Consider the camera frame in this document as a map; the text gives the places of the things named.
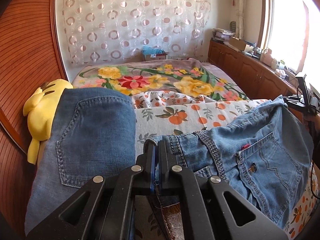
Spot light blue denim jeans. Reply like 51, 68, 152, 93
151, 96, 313, 228

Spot wooden sideboard cabinet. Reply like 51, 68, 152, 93
208, 40, 297, 100

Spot pink bottle on sideboard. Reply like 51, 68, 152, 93
260, 48, 273, 67

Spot open cardboard box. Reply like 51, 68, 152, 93
228, 36, 254, 52

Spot dark blue folded jeans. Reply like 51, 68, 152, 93
24, 88, 136, 232

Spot stack of papers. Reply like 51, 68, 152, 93
212, 28, 235, 42

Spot orange print bed sheet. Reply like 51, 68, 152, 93
135, 91, 318, 239

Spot pink floral blanket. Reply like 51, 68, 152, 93
72, 59, 248, 101

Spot beige side curtain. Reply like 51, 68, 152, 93
234, 0, 246, 40

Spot yellow plush toy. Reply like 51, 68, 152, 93
23, 79, 73, 164

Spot cardboard box with blue items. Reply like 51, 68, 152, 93
141, 46, 167, 61

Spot wooden louvered wardrobe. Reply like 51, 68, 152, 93
1, 0, 66, 238

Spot circle pattern sheer curtain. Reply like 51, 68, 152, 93
56, 0, 211, 67

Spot window with wooden frame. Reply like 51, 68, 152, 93
259, 0, 309, 74

